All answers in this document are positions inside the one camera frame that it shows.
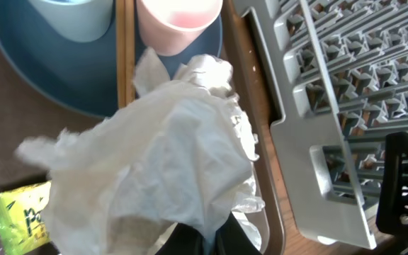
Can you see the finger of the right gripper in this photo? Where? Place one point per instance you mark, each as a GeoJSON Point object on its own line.
{"type": "Point", "coordinates": [399, 184]}

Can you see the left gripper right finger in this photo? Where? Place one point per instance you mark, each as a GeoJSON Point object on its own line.
{"type": "Point", "coordinates": [230, 239]}

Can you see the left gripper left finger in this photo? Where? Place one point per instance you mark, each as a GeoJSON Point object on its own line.
{"type": "Point", "coordinates": [184, 240]}

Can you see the white tissue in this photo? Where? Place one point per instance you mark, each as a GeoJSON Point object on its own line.
{"type": "Point", "coordinates": [183, 152]}

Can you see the green yellow snack wrapper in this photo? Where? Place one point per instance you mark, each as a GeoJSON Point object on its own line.
{"type": "Point", "coordinates": [22, 228]}

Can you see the grey dishwasher rack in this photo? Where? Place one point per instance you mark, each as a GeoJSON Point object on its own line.
{"type": "Point", "coordinates": [337, 73]}

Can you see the dark blue plate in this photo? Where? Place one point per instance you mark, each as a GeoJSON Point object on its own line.
{"type": "Point", "coordinates": [78, 76]}

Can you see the pink cup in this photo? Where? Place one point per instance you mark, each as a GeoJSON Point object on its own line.
{"type": "Point", "coordinates": [170, 26]}

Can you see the brown serving tray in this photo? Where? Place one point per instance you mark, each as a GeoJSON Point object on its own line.
{"type": "Point", "coordinates": [25, 112]}

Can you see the right wooden chopstick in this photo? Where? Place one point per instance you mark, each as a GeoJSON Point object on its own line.
{"type": "Point", "coordinates": [129, 50]}

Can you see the wooden chopstick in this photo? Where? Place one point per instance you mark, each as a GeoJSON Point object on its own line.
{"type": "Point", "coordinates": [120, 51]}
{"type": "Point", "coordinates": [129, 50]}

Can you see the left wooden chopstick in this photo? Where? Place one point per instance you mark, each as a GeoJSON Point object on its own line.
{"type": "Point", "coordinates": [120, 51]}

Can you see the light blue cup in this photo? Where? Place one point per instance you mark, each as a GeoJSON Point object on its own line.
{"type": "Point", "coordinates": [79, 21]}

